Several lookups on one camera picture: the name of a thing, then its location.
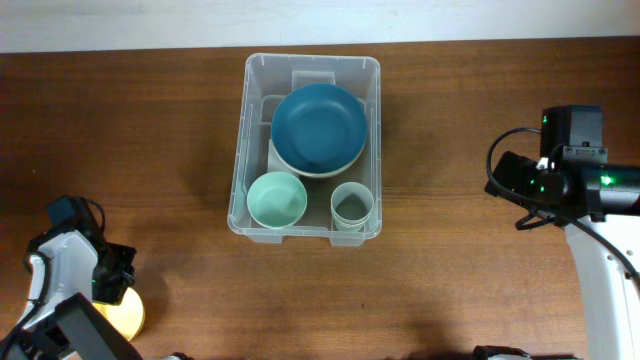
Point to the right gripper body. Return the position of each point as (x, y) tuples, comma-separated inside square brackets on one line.
[(520, 180)]

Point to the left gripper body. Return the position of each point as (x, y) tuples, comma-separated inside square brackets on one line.
[(115, 273)]

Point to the yellow small bowl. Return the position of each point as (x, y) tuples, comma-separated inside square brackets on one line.
[(128, 317)]

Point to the grey plastic cup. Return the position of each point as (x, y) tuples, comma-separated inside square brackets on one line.
[(352, 203)]

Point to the light teal small bowl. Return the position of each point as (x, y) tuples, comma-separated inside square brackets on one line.
[(277, 200)]

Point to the dark blue large bowl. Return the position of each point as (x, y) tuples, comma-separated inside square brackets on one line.
[(319, 130)]

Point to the clear plastic storage bin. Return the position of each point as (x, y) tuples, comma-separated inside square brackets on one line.
[(268, 79)]

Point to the cream plastic cup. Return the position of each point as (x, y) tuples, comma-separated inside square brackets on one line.
[(345, 225)]

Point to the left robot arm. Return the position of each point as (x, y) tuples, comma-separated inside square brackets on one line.
[(72, 266)]

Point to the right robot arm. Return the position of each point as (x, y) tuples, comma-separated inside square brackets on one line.
[(573, 186)]

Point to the white label in bin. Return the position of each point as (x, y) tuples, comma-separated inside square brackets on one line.
[(274, 162)]

